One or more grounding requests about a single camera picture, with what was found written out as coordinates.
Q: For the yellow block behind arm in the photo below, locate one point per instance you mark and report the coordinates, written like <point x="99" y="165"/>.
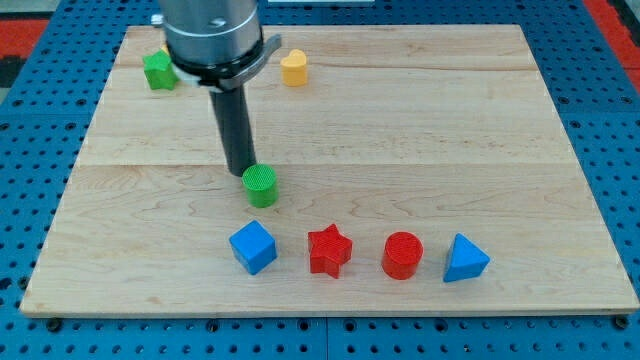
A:
<point x="165" y="49"/>

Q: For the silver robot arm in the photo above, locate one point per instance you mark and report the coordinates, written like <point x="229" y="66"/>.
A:
<point x="219" y="45"/>

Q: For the green star block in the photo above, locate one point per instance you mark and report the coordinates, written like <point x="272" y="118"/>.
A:
<point x="158" y="71"/>

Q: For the red star block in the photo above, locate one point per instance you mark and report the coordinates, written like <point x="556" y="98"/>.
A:
<point x="328" y="250"/>

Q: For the green cylinder block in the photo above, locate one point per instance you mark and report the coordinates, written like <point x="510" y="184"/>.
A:
<point x="260" y="184"/>

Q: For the blue triangle block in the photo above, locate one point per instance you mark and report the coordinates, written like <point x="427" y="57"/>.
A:
<point x="464" y="260"/>

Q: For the red cylinder block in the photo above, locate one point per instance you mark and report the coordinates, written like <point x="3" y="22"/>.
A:
<point x="402" y="254"/>

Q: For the wooden board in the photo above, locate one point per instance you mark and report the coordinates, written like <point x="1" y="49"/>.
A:
<point x="432" y="130"/>

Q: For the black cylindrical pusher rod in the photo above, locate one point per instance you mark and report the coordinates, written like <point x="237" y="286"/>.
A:
<point x="231" y="112"/>

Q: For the yellow heart block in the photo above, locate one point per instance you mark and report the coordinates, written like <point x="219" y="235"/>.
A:
<point x="294" y="72"/>

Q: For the blue cube block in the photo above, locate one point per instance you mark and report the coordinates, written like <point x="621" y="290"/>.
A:
<point x="254" y="247"/>

